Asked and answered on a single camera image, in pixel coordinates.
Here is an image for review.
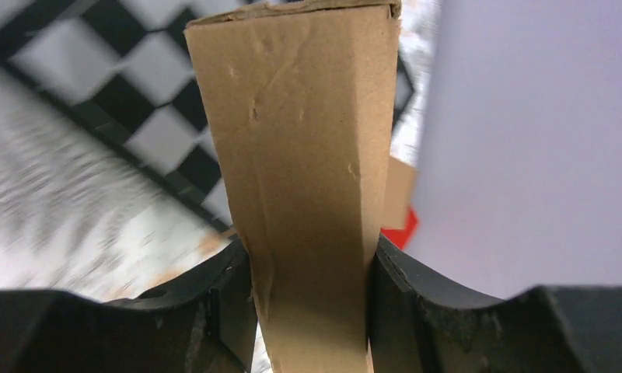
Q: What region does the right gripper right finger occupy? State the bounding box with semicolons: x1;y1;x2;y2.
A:
369;237;622;372

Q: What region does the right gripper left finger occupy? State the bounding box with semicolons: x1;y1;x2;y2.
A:
0;242;257;372

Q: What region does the brown cardboard box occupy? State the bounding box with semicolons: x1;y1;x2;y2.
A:
184;1;401;372

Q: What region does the red box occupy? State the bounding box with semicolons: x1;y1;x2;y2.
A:
380;207;420;251

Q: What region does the folded small cardboard box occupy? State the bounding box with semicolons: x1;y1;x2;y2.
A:
381;156;418;230

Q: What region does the floral table mat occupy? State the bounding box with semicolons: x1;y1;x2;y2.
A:
0;65;273;372

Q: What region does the black white checkerboard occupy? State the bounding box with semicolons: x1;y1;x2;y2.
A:
0;0;415;234

